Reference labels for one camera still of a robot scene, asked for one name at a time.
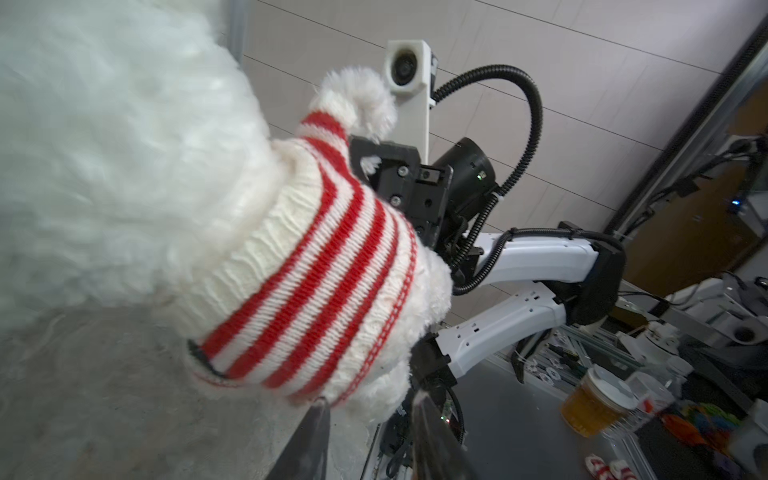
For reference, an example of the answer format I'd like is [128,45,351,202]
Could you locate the clear plastic water bottle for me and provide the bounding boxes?
[625,356,694,433]

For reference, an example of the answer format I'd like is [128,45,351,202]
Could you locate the red white striped cloth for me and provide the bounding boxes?
[584,455,637,480]

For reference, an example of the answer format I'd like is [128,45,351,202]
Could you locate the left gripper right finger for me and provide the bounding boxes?
[411,391,479,480]

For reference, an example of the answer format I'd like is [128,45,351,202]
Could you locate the white teddy bear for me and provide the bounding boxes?
[1,1,452,423]

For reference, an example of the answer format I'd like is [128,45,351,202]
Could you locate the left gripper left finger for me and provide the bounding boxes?
[265,398,331,480]

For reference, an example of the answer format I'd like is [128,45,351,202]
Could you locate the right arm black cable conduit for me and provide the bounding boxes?
[430,64,625,296]

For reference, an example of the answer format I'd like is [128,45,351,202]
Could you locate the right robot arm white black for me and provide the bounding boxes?
[350,137,626,401]

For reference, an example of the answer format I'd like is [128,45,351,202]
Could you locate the plastic jar amber liquid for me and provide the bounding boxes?
[560,364,638,438]

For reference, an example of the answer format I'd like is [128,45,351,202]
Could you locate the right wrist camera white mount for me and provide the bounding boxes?
[383,40,438,164]

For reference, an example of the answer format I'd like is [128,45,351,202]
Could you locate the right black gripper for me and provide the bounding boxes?
[350,136,497,263]

